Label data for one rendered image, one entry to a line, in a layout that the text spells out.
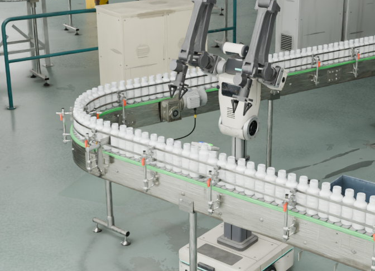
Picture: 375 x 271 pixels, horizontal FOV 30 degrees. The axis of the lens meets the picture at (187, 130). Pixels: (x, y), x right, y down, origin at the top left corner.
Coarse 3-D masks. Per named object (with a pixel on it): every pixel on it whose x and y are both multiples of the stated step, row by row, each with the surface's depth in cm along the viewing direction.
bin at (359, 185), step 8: (344, 176) 385; (336, 184) 381; (344, 184) 386; (352, 184) 383; (360, 184) 380; (368, 184) 377; (344, 192) 388; (360, 192) 381; (368, 192) 378; (368, 200) 379; (336, 264) 340
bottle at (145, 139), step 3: (144, 132) 391; (147, 132) 390; (144, 135) 388; (147, 135) 389; (144, 138) 389; (147, 138) 389; (141, 141) 389; (144, 141) 389; (147, 141) 389; (147, 144) 389; (141, 147) 390; (144, 147) 389; (141, 150) 391; (147, 150) 390; (141, 153) 392; (147, 153) 391; (147, 159) 392
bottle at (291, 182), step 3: (291, 174) 335; (294, 174) 334; (288, 177) 333; (291, 177) 331; (294, 177) 332; (288, 180) 334; (291, 180) 332; (294, 180) 332; (285, 183) 335; (288, 183) 333; (291, 183) 332; (294, 183) 332; (297, 183) 334; (288, 186) 332; (291, 186) 332; (294, 186) 332; (285, 189) 335; (288, 189) 333; (285, 192) 335; (288, 192) 334; (288, 207) 336; (291, 207) 336; (294, 207) 336
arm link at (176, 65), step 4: (188, 56) 407; (192, 56) 408; (172, 60) 403; (176, 60) 402; (180, 60) 405; (188, 60) 407; (192, 60) 409; (172, 64) 403; (176, 64) 401; (180, 64) 404; (172, 68) 402; (176, 68) 402; (180, 68) 404
